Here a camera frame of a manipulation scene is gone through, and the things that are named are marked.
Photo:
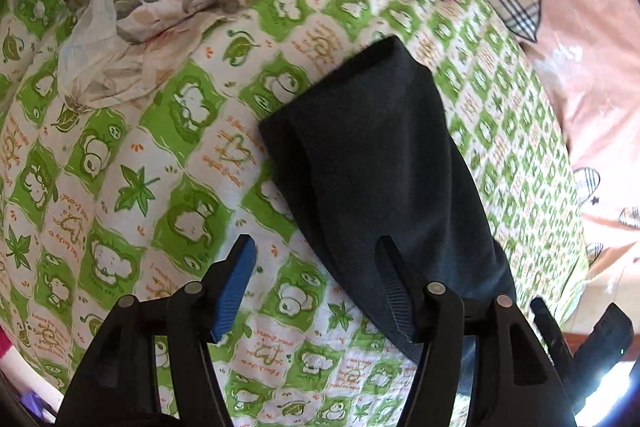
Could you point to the green cartoon printed bed sheet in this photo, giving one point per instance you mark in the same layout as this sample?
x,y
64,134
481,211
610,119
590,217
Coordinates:
x,y
150,187

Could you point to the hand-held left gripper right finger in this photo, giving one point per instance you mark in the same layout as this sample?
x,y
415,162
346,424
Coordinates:
x,y
397,297

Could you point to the dark navy pants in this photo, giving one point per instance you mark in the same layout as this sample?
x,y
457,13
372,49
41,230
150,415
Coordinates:
x,y
370,157

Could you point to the pink duvet with plaid hearts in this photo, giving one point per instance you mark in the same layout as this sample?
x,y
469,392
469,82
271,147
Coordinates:
x,y
575,7

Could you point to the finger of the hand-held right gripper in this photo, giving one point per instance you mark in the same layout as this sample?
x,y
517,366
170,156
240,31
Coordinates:
x,y
550,329

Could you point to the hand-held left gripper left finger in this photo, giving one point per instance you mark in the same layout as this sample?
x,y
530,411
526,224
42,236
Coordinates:
x,y
235,287

